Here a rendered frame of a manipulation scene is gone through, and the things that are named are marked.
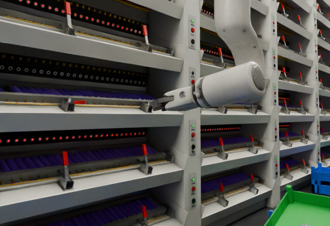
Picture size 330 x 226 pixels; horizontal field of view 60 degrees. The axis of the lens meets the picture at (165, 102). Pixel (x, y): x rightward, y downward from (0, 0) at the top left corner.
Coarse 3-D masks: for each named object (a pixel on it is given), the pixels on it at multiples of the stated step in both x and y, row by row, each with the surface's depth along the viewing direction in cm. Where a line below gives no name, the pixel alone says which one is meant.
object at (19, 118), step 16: (16, 80) 78; (32, 80) 81; (48, 80) 84; (64, 80) 87; (160, 96) 110; (0, 112) 60; (16, 112) 62; (32, 112) 65; (48, 112) 67; (64, 112) 70; (80, 112) 73; (96, 112) 77; (112, 112) 81; (128, 112) 85; (144, 112) 90; (160, 112) 95; (176, 112) 101; (0, 128) 61; (16, 128) 63; (32, 128) 65; (48, 128) 68; (64, 128) 71; (80, 128) 74; (96, 128) 78
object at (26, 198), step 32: (128, 128) 103; (0, 160) 72; (32, 160) 77; (64, 160) 72; (96, 160) 86; (128, 160) 91; (160, 160) 102; (0, 192) 63; (32, 192) 66; (64, 192) 69; (96, 192) 76; (128, 192) 84
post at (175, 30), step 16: (192, 0) 107; (160, 16) 112; (160, 32) 111; (176, 32) 105; (192, 64) 106; (160, 80) 110; (176, 80) 104; (192, 112) 105; (160, 128) 109; (176, 128) 103; (176, 144) 103; (192, 160) 104; (176, 192) 102; (192, 208) 103; (192, 224) 102
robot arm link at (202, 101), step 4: (200, 80) 73; (196, 84) 73; (200, 84) 72; (196, 88) 73; (200, 88) 72; (196, 92) 71; (200, 92) 71; (196, 96) 71; (200, 96) 71; (200, 100) 72; (204, 100) 71; (200, 104) 73; (204, 104) 72; (208, 104) 72; (204, 108) 74; (208, 108) 74
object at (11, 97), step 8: (0, 96) 64; (8, 96) 65; (16, 96) 66; (24, 96) 67; (32, 96) 69; (40, 96) 70; (48, 96) 71; (56, 96) 73; (64, 96) 75; (72, 96) 77; (80, 96) 79; (40, 104) 69; (48, 104) 70; (56, 104) 72; (96, 104) 82; (104, 104) 84; (112, 104) 85; (120, 104) 88; (128, 104) 90; (136, 104) 92
